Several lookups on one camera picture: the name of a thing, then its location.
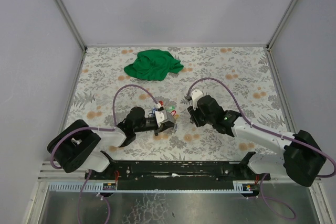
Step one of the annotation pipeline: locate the blue key tag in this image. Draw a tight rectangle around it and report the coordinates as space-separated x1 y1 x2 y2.
148 109 156 117

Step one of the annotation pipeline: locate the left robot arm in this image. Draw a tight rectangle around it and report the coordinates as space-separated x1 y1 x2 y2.
47 107 175 173

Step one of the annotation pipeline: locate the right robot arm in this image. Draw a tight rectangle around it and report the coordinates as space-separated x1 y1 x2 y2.
186 93 326 187

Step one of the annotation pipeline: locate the green crumpled cloth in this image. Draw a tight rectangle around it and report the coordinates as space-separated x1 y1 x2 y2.
124 49 184 81

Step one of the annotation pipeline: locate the floral table mat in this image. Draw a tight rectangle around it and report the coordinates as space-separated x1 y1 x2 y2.
65 46 292 161

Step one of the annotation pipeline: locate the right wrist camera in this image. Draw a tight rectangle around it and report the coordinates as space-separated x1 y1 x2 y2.
185 89 204 110

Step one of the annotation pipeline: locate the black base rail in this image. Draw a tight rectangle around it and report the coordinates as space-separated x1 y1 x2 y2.
90 161 263 191

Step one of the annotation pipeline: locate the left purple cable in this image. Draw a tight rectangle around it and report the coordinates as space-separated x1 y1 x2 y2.
50 84 161 224

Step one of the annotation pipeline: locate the purple cable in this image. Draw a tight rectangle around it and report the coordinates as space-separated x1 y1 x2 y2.
50 84 161 224
188 77 336 221

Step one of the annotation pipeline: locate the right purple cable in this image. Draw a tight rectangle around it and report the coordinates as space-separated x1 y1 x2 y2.
188 77 336 221

